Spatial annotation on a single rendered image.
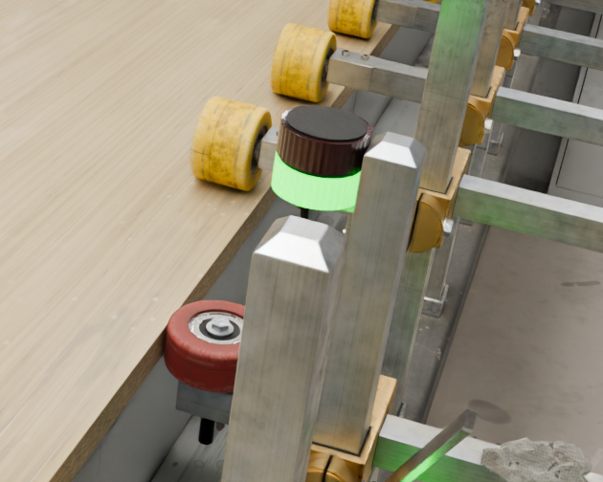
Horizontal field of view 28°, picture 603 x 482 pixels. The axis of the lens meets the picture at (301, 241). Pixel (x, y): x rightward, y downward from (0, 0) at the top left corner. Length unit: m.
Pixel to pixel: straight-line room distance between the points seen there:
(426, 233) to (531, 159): 2.36
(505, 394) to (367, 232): 1.78
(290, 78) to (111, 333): 0.50
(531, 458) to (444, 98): 0.30
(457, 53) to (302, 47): 0.36
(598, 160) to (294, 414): 2.71
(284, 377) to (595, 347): 2.27
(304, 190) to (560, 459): 0.30
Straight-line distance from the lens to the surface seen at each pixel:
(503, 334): 2.74
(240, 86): 1.38
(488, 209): 1.08
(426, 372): 1.28
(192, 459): 1.24
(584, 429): 2.52
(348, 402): 0.85
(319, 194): 0.77
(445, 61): 0.99
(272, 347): 0.54
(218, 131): 1.10
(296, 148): 0.76
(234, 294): 1.34
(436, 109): 1.01
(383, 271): 0.79
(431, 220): 1.02
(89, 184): 1.12
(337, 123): 0.78
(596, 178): 3.25
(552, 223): 1.08
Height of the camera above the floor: 1.41
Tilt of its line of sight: 29 degrees down
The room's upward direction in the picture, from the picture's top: 9 degrees clockwise
